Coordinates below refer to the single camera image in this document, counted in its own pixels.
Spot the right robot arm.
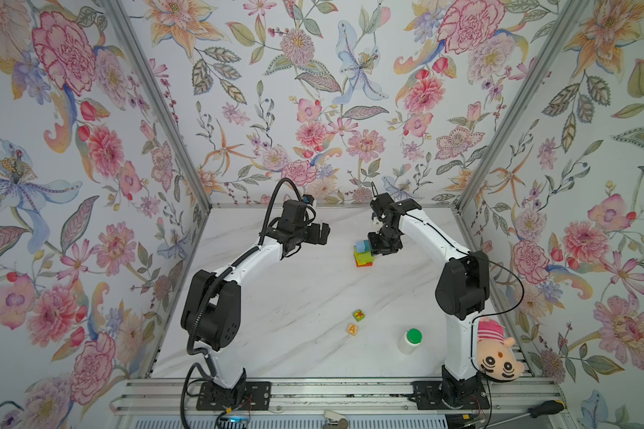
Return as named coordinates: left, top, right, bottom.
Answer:
left=368, top=193, right=489, bottom=409

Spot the wood cube letter A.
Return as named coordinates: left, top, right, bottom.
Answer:
left=346, top=324, right=359, bottom=336

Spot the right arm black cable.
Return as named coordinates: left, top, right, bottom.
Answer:
left=418, top=211, right=525, bottom=376

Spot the pink plush toy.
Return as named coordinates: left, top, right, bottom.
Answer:
left=476, top=317, right=524, bottom=383

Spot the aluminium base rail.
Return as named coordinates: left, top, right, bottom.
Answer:
left=110, top=377, right=565, bottom=416

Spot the green cube red print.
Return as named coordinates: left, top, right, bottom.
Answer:
left=352, top=309, right=365, bottom=322

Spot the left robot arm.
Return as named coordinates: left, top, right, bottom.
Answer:
left=180, top=195, right=330, bottom=391

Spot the black handled screwdriver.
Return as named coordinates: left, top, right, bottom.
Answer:
left=485, top=400, right=565, bottom=428

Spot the white bottle green cap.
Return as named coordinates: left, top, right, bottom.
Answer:
left=398, top=328, right=423, bottom=355

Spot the light blue cube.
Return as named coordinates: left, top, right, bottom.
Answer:
left=355, top=240, right=371, bottom=254

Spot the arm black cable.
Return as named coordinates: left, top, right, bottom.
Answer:
left=179, top=177, right=304, bottom=429
left=418, top=211, right=525, bottom=376

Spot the green block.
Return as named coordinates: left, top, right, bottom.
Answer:
left=354, top=252, right=375, bottom=264

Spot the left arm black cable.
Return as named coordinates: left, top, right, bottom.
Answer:
left=179, top=177, right=304, bottom=429

